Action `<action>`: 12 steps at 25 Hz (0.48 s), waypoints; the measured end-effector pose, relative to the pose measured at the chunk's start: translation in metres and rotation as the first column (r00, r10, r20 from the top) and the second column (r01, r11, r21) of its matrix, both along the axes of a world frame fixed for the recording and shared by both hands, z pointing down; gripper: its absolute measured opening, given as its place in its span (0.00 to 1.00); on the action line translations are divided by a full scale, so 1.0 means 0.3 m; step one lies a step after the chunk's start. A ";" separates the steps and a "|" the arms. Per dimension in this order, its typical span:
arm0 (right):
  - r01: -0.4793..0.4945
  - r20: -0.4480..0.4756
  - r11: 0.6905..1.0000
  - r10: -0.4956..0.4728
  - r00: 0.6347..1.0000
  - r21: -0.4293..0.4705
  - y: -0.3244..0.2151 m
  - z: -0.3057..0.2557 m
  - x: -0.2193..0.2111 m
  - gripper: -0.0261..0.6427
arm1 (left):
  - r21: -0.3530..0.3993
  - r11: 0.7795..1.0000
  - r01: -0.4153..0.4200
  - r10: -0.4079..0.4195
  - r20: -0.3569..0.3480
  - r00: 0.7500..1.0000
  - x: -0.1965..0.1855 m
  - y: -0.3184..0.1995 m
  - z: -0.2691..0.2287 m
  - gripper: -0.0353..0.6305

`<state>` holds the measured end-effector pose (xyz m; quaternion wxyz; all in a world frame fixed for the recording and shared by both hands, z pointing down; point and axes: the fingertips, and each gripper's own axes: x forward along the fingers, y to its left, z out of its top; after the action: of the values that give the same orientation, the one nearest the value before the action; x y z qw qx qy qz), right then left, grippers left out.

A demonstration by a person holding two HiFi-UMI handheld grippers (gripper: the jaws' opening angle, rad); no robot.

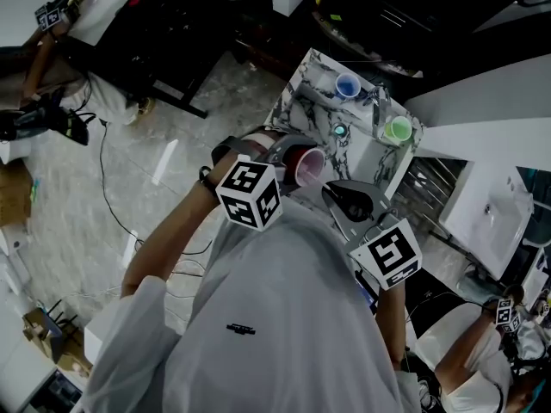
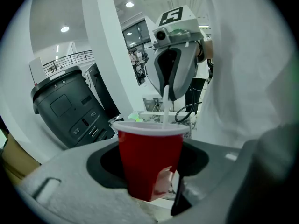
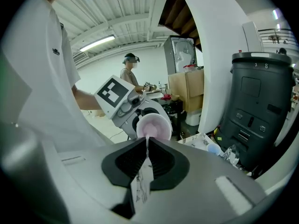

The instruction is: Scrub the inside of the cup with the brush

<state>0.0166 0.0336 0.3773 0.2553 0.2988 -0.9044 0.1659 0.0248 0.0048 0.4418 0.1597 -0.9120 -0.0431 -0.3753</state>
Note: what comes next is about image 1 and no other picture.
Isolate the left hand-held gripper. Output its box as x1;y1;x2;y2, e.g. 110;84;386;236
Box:
210;135;323;231

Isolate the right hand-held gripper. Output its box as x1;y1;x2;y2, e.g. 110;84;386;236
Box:
321;177;424;314

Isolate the red plastic cup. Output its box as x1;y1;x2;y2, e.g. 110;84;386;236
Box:
285;145;327;188

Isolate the person's right forearm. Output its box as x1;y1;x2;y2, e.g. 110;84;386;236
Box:
374;284;408;372

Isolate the person's left forearm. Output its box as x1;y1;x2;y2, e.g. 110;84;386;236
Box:
120;165;220;299

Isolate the small green cup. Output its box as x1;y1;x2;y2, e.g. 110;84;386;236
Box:
382;115;413;145

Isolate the small blue cup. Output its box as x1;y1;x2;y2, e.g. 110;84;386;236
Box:
334;71;362;101

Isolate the person's left hand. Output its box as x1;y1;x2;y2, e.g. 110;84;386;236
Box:
245;129;286;153

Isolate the marble patterned sink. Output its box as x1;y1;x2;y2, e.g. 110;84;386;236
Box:
270;47;425;201

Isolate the black wristband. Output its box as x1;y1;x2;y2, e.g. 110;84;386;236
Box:
197;165;216;197

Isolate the chrome faucet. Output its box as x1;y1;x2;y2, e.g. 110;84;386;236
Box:
368;84;391;131

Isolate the white ceramic sink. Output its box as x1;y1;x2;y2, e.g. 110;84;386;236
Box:
438;161;535;281

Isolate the person's white shirt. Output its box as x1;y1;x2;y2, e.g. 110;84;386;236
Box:
81;195;421;413

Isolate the black coffee machine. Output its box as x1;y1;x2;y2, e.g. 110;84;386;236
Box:
312;0;425;79

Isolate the black table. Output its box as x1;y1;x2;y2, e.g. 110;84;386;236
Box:
64;0;242;120

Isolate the black backpack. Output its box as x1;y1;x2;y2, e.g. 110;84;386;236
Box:
0;96;90;145

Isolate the brown cardboard box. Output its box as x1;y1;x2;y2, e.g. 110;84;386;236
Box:
0;163;34;227
23;307;94;376

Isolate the black floor cable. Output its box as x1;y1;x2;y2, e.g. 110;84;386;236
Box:
97;118;214;257

